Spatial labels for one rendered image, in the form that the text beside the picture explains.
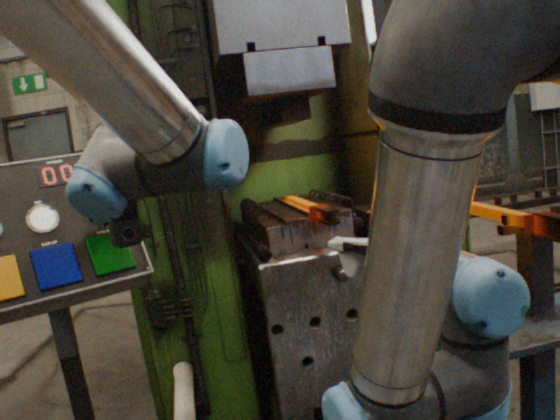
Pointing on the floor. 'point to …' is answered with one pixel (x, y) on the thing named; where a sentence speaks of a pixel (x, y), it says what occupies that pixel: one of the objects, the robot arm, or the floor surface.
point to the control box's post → (71, 363)
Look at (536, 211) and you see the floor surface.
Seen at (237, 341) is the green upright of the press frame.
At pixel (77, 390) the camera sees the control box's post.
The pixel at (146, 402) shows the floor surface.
